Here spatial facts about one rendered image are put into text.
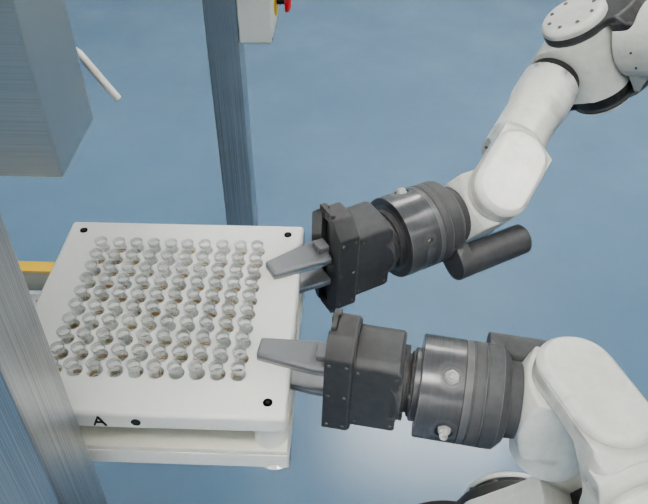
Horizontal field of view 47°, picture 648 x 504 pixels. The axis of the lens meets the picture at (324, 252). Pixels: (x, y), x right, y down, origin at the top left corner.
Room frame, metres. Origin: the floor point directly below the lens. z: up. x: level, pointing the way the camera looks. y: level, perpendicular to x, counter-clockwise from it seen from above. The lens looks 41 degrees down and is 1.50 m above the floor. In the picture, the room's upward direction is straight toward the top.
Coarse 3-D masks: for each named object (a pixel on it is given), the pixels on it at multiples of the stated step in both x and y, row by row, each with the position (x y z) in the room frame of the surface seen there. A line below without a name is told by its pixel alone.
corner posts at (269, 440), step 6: (258, 432) 0.36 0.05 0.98; (264, 432) 0.36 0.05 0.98; (270, 432) 0.36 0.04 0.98; (276, 432) 0.36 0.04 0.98; (282, 432) 0.36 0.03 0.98; (258, 438) 0.36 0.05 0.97; (264, 438) 0.36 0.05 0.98; (270, 438) 0.36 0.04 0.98; (276, 438) 0.36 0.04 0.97; (282, 438) 0.36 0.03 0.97; (258, 444) 0.36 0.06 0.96; (264, 444) 0.36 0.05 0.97; (270, 444) 0.36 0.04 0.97; (276, 444) 0.36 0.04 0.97
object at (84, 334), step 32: (128, 256) 0.55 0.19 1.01; (224, 256) 0.55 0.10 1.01; (96, 288) 0.50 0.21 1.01; (128, 288) 0.50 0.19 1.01; (160, 288) 0.49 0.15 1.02; (192, 288) 0.49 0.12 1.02; (96, 320) 0.46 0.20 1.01; (128, 320) 0.46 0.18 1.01; (160, 320) 0.45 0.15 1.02; (192, 320) 0.45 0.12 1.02; (224, 320) 0.46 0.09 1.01; (96, 352) 0.41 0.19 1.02; (160, 352) 0.42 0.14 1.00; (192, 352) 0.41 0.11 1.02; (224, 352) 0.42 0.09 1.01
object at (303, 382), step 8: (296, 376) 0.41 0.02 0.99; (304, 376) 0.41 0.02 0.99; (312, 376) 0.41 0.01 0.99; (320, 376) 0.41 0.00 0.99; (296, 384) 0.40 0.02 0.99; (304, 384) 0.40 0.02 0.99; (312, 384) 0.40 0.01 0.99; (320, 384) 0.40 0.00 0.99; (304, 392) 0.40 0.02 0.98; (312, 392) 0.40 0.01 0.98; (320, 392) 0.40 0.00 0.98
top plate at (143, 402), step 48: (144, 240) 0.57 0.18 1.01; (288, 240) 0.57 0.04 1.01; (48, 288) 0.50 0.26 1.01; (288, 288) 0.50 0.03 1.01; (48, 336) 0.44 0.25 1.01; (96, 336) 0.44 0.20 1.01; (192, 336) 0.44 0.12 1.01; (288, 336) 0.44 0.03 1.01; (96, 384) 0.39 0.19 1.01; (144, 384) 0.39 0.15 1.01; (192, 384) 0.39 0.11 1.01; (240, 384) 0.39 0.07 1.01; (288, 384) 0.39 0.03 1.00
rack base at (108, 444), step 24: (96, 432) 0.37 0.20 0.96; (120, 432) 0.37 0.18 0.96; (144, 432) 0.37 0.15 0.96; (168, 432) 0.37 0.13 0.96; (192, 432) 0.37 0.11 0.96; (216, 432) 0.37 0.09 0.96; (240, 432) 0.37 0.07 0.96; (288, 432) 0.37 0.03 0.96; (96, 456) 0.36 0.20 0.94; (120, 456) 0.36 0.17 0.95; (144, 456) 0.36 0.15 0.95; (168, 456) 0.36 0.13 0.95; (192, 456) 0.36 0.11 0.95; (216, 456) 0.36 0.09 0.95; (240, 456) 0.35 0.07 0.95; (264, 456) 0.35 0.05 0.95; (288, 456) 0.36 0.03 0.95
